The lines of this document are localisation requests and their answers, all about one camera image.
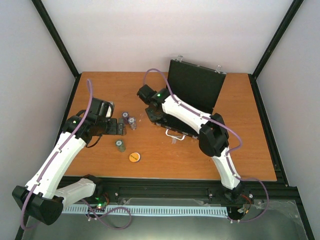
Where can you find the black aluminium frame rail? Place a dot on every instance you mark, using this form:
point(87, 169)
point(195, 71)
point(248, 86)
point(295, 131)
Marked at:
point(209, 191)

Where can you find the purple chip stack right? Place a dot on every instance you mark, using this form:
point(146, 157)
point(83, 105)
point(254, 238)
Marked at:
point(132, 123)

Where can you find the black poker set case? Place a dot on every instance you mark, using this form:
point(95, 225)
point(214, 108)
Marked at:
point(195, 86)

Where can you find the light blue slotted cable duct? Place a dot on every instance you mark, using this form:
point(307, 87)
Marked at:
point(163, 211)

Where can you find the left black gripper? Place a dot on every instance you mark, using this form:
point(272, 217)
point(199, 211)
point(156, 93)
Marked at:
point(113, 130)

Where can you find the purple chip stack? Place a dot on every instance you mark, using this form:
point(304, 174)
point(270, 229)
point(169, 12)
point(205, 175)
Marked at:
point(125, 116)
point(132, 123)

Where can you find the purple chip stack rear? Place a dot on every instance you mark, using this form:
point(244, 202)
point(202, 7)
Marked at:
point(125, 116)

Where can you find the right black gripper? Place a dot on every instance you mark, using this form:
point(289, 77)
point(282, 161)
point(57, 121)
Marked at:
point(153, 118)

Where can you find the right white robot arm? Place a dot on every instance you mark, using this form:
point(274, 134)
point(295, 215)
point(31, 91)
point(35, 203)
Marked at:
point(168, 111)

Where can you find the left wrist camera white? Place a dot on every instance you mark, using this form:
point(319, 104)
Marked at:
point(110, 110)

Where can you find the orange big blind button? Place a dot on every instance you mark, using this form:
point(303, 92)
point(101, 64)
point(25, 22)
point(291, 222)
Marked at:
point(134, 157)

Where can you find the green chip stack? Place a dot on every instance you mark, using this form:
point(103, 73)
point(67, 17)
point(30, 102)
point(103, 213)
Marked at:
point(120, 145)

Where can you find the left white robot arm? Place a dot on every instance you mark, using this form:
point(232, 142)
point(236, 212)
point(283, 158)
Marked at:
point(40, 197)

